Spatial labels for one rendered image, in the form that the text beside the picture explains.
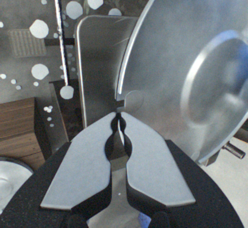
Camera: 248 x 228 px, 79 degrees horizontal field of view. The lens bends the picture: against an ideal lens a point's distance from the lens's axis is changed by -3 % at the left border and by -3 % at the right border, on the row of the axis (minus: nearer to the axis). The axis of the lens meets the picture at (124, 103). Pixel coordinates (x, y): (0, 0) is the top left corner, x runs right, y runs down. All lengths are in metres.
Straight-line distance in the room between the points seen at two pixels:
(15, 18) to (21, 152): 0.58
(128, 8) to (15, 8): 0.68
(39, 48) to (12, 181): 0.53
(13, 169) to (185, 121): 0.64
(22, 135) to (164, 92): 0.57
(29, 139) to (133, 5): 0.56
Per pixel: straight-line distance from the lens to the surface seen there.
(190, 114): 0.20
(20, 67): 0.92
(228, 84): 0.25
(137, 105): 0.15
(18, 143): 0.68
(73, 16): 0.25
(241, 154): 0.39
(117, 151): 0.17
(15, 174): 0.75
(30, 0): 0.90
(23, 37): 0.74
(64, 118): 0.55
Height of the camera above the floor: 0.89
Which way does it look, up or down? 52 degrees down
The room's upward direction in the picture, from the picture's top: 132 degrees clockwise
